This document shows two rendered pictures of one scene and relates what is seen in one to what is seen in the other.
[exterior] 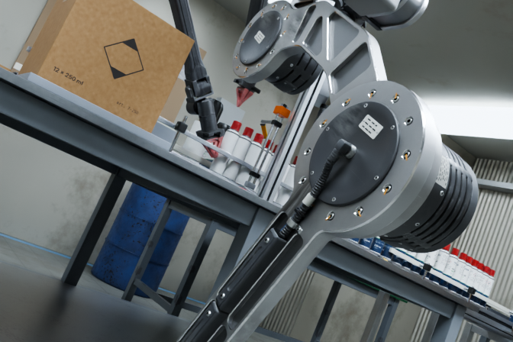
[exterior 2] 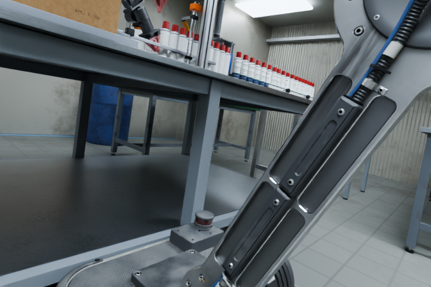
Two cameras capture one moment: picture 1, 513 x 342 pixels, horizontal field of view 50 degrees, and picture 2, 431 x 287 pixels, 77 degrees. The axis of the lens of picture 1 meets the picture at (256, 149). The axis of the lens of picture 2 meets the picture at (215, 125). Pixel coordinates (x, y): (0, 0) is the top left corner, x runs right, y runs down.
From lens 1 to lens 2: 0.57 m
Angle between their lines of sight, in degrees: 20
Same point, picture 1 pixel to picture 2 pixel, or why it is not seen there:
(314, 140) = not seen: outside the picture
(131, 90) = not seen: outside the picture
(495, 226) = (288, 61)
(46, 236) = (50, 127)
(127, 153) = (102, 57)
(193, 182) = (163, 72)
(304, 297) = not seen: hidden behind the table
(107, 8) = not seen: outside the picture
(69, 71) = not seen: outside the picture
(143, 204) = (104, 95)
